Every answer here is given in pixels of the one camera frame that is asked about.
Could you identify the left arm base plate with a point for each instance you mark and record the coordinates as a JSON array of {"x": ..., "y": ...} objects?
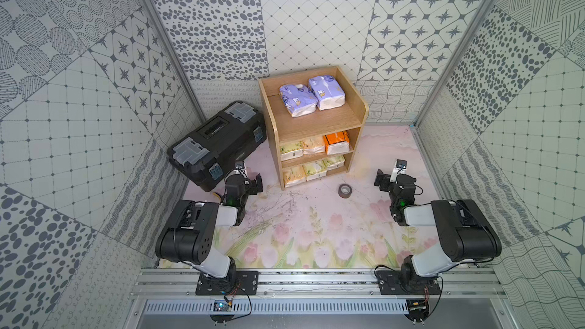
[{"x": 245, "y": 282}]

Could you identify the green tissue pack middle shelf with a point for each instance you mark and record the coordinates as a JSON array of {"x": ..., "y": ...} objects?
[{"x": 291, "y": 150}]

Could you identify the orange tissue pack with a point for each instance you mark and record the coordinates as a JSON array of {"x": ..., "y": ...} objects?
[{"x": 337, "y": 143}]

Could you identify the black plastic toolbox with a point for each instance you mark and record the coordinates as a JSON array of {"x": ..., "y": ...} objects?
[{"x": 206, "y": 155}]

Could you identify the purple tissue pack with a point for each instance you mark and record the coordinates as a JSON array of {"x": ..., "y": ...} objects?
[
  {"x": 298, "y": 100},
  {"x": 328, "y": 92}
]

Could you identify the green tissue pack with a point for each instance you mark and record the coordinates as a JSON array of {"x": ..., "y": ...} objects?
[
  {"x": 334, "y": 162},
  {"x": 315, "y": 170}
]

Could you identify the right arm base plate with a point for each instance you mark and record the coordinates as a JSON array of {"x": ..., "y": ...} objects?
[{"x": 395, "y": 283}]

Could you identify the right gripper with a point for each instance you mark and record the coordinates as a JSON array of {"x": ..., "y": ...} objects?
[{"x": 378, "y": 177}]

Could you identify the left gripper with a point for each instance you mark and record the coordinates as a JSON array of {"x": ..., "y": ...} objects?
[{"x": 253, "y": 183}]

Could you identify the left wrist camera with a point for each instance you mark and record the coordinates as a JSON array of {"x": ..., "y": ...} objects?
[{"x": 240, "y": 168}]

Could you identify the yellow tissue pack bottom left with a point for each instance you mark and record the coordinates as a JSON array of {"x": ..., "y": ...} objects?
[{"x": 294, "y": 176}]

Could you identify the aluminium mounting rail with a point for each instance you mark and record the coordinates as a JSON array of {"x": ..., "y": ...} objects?
[{"x": 460, "y": 283}]

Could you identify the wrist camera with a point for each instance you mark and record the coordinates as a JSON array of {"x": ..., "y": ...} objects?
[
  {"x": 400, "y": 168},
  {"x": 240, "y": 168}
]

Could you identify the beige tissue pack shelf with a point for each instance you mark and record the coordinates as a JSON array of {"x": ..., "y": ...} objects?
[{"x": 314, "y": 145}]

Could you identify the green tissue pack bottom middle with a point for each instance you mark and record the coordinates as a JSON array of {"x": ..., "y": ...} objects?
[{"x": 315, "y": 170}]

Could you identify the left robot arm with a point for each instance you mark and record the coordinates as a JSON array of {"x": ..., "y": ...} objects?
[{"x": 187, "y": 236}]

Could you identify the grey tape roll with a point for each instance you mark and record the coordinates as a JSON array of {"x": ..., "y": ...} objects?
[{"x": 345, "y": 191}]

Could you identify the green tissue pack bottom right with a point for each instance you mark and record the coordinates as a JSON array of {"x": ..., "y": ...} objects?
[{"x": 334, "y": 162}]

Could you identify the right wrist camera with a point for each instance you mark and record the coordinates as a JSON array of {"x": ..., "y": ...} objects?
[{"x": 400, "y": 168}]

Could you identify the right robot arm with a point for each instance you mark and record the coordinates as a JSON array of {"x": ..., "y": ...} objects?
[{"x": 464, "y": 233}]

